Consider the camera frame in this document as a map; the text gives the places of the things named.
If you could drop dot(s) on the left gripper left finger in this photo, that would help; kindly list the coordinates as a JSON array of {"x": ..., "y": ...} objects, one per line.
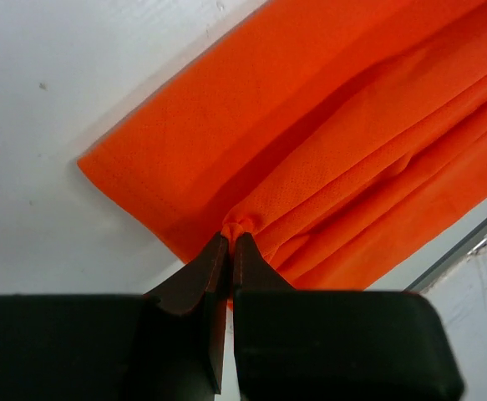
[{"x": 166, "y": 344}]

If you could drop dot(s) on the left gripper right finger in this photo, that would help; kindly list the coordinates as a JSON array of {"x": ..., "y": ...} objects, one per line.
[{"x": 335, "y": 345}]

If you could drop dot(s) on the orange t shirt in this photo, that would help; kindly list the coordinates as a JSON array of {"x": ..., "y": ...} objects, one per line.
[{"x": 343, "y": 135}]

